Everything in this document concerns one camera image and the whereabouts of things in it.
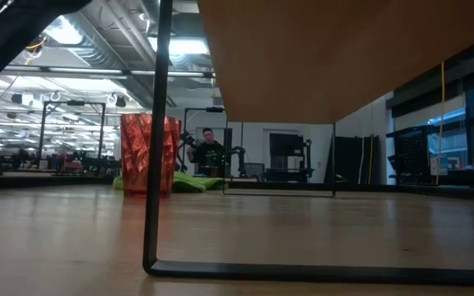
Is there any wooden shelf board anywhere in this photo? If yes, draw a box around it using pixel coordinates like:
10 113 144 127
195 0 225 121
197 0 474 125

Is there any rectangular ceiling light panel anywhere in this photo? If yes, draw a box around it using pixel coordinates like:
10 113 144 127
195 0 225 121
147 36 211 57

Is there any black metal shelf leg frame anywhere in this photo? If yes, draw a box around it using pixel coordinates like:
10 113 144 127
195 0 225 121
142 0 474 288
221 121 337 199

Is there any red faceted plastic cup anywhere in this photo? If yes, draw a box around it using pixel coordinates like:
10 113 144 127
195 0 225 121
119 113 182 199

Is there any yellow hanging cable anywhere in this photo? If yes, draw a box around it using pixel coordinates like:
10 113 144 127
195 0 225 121
434 61 446 187

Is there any black leaning panel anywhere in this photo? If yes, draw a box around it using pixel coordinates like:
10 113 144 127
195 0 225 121
324 135 380 186

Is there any yellow ceiling cable reel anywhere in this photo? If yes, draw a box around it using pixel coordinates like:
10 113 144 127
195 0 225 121
24 35 49 56

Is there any overhead rail with light strip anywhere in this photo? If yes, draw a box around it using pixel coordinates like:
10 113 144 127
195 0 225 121
1 64 216 80

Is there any black monitor on stand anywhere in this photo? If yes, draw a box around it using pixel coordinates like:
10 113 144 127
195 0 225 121
264 132 315 183

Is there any person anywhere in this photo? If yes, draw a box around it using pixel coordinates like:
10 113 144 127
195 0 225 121
186 127 226 178

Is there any black pegboard rack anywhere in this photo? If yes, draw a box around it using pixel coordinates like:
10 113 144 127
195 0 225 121
386 125 432 187

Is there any black rig frame with camera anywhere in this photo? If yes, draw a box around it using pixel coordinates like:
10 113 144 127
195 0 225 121
183 106 226 178
39 99 107 166

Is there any green cloth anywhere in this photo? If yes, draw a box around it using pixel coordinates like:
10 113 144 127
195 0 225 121
112 171 226 194

